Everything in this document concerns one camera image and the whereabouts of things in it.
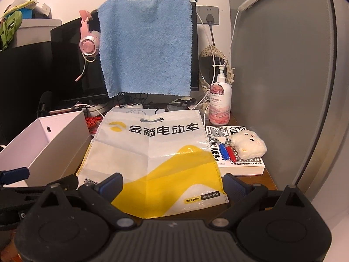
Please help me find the white yellow shopping bag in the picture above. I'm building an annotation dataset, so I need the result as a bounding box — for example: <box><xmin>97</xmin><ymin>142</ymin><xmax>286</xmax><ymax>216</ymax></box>
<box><xmin>77</xmin><ymin>110</ymin><xmax>228</xmax><ymax>219</ymax></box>

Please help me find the black white book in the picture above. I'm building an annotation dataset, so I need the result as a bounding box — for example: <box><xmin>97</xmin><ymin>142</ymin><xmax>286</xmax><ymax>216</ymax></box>
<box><xmin>206</xmin><ymin>125</ymin><xmax>265</xmax><ymax>176</ymax></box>

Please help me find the blue marker pen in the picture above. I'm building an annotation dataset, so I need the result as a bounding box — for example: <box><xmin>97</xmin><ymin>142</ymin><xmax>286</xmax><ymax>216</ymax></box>
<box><xmin>218</xmin><ymin>143</ymin><xmax>230</xmax><ymax>160</ymax></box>

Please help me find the red marker pen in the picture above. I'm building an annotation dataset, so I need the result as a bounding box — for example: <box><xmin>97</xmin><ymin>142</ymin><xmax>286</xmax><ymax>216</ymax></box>
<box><xmin>225</xmin><ymin>145</ymin><xmax>237</xmax><ymax>163</ymax></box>

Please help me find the white cardboard box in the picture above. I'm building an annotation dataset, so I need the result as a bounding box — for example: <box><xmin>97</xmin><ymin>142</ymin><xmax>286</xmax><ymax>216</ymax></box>
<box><xmin>1</xmin><ymin>111</ymin><xmax>92</xmax><ymax>187</ymax></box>

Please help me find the anime print mouse pad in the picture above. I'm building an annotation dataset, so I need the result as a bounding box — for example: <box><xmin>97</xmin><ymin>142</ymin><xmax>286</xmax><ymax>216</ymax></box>
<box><xmin>111</xmin><ymin>103</ymin><xmax>165</xmax><ymax>115</ymax></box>

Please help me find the pink lotion pump bottle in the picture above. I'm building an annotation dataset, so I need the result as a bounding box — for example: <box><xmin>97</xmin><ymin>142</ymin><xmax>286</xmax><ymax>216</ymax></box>
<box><xmin>209</xmin><ymin>66</ymin><xmax>232</xmax><ymax>125</ymax></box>

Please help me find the black computer monitor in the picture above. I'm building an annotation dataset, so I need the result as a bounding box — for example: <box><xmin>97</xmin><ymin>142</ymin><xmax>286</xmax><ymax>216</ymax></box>
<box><xmin>50</xmin><ymin>0</ymin><xmax>199</xmax><ymax>102</ymax></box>

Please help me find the pink headset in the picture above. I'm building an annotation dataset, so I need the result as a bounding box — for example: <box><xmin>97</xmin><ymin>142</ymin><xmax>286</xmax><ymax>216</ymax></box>
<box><xmin>75</xmin><ymin>10</ymin><xmax>100</xmax><ymax>82</ymax></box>

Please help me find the blue towel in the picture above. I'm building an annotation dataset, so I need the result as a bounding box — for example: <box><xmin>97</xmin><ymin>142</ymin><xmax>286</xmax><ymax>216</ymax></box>
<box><xmin>98</xmin><ymin>0</ymin><xmax>192</xmax><ymax>98</ymax></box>

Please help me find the white grey printer box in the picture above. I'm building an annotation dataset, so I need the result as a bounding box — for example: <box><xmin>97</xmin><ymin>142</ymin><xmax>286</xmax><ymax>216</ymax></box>
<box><xmin>9</xmin><ymin>18</ymin><xmax>62</xmax><ymax>48</ymax></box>

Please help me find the green plush toy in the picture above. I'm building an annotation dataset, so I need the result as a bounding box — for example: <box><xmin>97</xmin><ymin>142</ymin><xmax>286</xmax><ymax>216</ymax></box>
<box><xmin>1</xmin><ymin>11</ymin><xmax>22</xmax><ymax>51</ymax></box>

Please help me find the round rope framed mirror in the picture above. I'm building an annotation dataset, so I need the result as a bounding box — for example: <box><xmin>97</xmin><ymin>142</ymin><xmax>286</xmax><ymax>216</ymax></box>
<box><xmin>199</xmin><ymin>45</ymin><xmax>234</xmax><ymax>93</ymax></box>

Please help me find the white charging cable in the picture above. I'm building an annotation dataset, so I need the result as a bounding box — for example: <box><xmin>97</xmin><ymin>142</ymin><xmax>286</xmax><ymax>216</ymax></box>
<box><xmin>190</xmin><ymin>10</ymin><xmax>241</xmax><ymax>115</ymax></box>

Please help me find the wall power socket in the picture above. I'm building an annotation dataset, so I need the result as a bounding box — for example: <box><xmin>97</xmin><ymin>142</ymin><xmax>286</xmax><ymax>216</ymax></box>
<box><xmin>196</xmin><ymin>5</ymin><xmax>219</xmax><ymax>26</ymax></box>

